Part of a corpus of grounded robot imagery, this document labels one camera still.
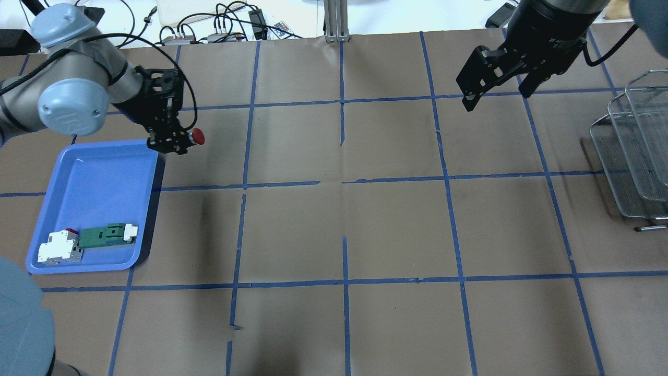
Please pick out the grey usb hub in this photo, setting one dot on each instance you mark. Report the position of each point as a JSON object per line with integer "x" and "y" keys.
{"x": 225, "y": 37}

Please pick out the white circuit breaker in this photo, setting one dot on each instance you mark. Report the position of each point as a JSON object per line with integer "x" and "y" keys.
{"x": 61, "y": 246}

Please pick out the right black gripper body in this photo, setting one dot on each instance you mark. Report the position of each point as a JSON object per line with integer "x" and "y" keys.
{"x": 548, "y": 32}

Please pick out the metal wire shelf rack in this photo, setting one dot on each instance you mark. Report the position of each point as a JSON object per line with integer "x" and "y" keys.
{"x": 631, "y": 144}

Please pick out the aluminium frame post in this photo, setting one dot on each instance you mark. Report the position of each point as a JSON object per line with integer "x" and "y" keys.
{"x": 336, "y": 21}

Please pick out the blue plastic tray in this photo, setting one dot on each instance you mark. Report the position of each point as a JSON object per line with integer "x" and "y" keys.
{"x": 93, "y": 185}

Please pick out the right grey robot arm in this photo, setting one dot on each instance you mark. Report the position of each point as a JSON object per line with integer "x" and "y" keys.
{"x": 591, "y": 9}

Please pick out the small remote control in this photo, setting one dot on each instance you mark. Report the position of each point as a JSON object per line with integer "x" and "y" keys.
{"x": 281, "y": 30}

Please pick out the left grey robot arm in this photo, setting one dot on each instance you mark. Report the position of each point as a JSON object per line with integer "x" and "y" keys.
{"x": 83, "y": 76}

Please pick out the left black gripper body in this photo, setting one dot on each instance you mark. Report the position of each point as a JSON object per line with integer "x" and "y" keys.
{"x": 136, "y": 108}

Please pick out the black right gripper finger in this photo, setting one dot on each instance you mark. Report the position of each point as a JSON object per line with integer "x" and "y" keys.
{"x": 482, "y": 71}
{"x": 534, "y": 77}

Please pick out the green terminal block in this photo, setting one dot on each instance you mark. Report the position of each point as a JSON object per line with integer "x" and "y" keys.
{"x": 111, "y": 235}

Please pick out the black power adapter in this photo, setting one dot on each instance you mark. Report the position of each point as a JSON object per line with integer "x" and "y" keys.
{"x": 260, "y": 29}

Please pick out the red push button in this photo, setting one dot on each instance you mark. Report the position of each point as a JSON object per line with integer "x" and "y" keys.
{"x": 197, "y": 137}

